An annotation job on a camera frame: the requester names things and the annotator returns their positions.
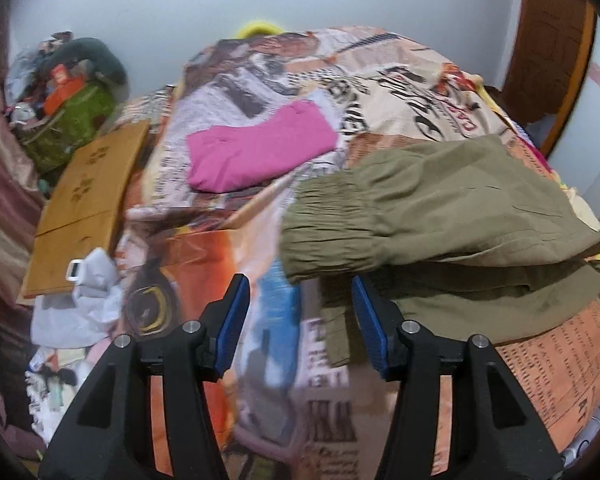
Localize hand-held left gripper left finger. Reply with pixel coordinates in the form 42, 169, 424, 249
39, 273, 251, 480

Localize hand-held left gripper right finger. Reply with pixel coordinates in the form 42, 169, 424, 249
351, 275, 566, 480

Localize olive green pants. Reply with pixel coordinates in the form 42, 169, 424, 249
279, 135, 600, 368

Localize pink folded garment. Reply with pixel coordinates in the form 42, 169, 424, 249
186, 100, 338, 193

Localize pile of mixed cloths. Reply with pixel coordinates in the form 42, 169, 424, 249
24, 345, 101, 428

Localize wooden board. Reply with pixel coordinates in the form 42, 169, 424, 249
21, 120, 152, 300

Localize printed blanket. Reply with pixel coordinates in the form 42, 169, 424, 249
115, 25, 600, 480

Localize striped pink curtain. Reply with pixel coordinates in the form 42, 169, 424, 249
0, 10, 46, 311

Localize green fabric hamper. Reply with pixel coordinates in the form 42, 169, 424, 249
22, 82, 118, 173

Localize orange box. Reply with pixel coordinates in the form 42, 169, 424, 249
42, 77, 88, 113

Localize yellow foam tube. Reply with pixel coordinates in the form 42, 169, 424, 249
237, 21, 283, 41

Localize grey curved pillow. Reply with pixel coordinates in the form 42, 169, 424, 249
55, 37, 129, 88

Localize brown wooden door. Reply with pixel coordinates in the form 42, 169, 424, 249
500, 0, 598, 156

